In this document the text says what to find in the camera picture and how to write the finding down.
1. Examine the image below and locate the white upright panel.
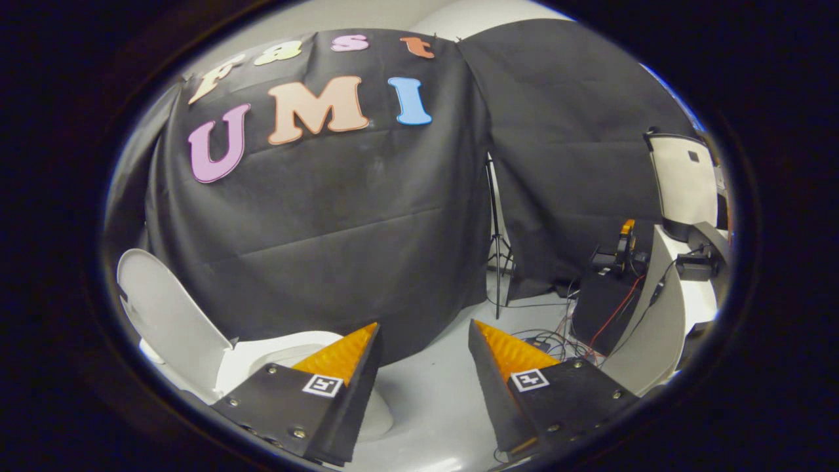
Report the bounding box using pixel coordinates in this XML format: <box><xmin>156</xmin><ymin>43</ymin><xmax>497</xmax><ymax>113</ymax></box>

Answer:
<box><xmin>644</xmin><ymin>129</ymin><xmax>720</xmax><ymax>241</ymax></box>

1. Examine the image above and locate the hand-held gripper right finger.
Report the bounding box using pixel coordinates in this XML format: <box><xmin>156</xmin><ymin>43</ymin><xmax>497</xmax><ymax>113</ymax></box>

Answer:
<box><xmin>467</xmin><ymin>319</ymin><xmax>640</xmax><ymax>463</ymax></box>

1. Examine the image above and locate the black tripod stand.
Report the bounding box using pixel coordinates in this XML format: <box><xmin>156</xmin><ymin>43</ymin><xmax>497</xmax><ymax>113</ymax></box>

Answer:
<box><xmin>485</xmin><ymin>154</ymin><xmax>518</xmax><ymax>320</ymax></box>

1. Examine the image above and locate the small black module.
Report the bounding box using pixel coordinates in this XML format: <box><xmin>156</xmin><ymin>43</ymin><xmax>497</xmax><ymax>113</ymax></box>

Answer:
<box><xmin>675</xmin><ymin>252</ymin><xmax>722</xmax><ymax>282</ymax></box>

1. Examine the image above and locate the plain black backdrop cloth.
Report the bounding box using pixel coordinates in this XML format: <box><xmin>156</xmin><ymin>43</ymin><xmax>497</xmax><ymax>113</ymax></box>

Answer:
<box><xmin>458</xmin><ymin>18</ymin><xmax>699</xmax><ymax>302</ymax></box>
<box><xmin>105</xmin><ymin>82</ymin><xmax>185</xmax><ymax>263</ymax></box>

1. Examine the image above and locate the orange and black device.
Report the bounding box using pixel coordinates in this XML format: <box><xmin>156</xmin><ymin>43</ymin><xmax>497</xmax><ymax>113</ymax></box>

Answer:
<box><xmin>590</xmin><ymin>220</ymin><xmax>648</xmax><ymax>279</ymax></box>

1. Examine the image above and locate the black box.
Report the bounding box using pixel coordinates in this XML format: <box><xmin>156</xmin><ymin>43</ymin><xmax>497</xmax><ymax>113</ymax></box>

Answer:
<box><xmin>572</xmin><ymin>269</ymin><xmax>648</xmax><ymax>357</ymax></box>

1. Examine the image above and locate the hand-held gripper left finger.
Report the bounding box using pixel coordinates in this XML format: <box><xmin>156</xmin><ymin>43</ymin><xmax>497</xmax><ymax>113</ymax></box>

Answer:
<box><xmin>210</xmin><ymin>321</ymin><xmax>383</xmax><ymax>467</ymax></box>

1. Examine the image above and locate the tangle of floor cables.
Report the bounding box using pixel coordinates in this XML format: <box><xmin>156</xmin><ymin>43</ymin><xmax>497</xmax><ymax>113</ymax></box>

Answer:
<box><xmin>510</xmin><ymin>279</ymin><xmax>607</xmax><ymax>366</ymax></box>

